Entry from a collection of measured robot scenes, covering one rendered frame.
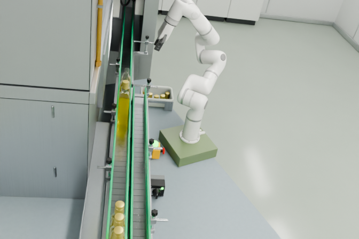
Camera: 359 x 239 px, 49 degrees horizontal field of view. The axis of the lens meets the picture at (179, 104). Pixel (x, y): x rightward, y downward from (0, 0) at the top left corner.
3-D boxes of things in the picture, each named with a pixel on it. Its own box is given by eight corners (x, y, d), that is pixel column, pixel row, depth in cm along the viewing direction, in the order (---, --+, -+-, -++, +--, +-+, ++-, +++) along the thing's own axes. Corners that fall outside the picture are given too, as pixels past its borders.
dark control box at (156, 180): (147, 185, 209) (149, 174, 204) (162, 185, 210) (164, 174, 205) (148, 197, 202) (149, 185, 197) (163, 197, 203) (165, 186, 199)
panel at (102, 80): (107, 38, 294) (109, -6, 275) (111, 38, 294) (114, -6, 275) (96, 107, 221) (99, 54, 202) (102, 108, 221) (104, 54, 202)
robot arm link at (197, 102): (200, 125, 223) (205, 102, 214) (179, 116, 226) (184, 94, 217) (205, 116, 230) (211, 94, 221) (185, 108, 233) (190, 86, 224)
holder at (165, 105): (132, 94, 278) (133, 85, 274) (170, 97, 283) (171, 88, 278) (131, 108, 264) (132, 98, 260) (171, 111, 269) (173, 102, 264)
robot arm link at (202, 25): (202, 38, 219) (184, 14, 203) (193, 25, 227) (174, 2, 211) (214, 28, 217) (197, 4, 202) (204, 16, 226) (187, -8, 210)
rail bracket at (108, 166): (96, 175, 192) (97, 155, 184) (110, 176, 193) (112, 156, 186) (95, 181, 189) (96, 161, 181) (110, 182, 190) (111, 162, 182)
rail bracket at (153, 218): (148, 227, 171) (151, 207, 164) (164, 228, 172) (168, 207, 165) (148, 235, 168) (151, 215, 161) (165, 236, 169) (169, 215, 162)
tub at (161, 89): (139, 94, 279) (140, 84, 274) (170, 96, 282) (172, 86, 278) (139, 108, 265) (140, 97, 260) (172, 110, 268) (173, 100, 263)
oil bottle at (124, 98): (117, 118, 231) (119, 88, 219) (126, 119, 232) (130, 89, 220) (117, 124, 227) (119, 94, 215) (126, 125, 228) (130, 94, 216)
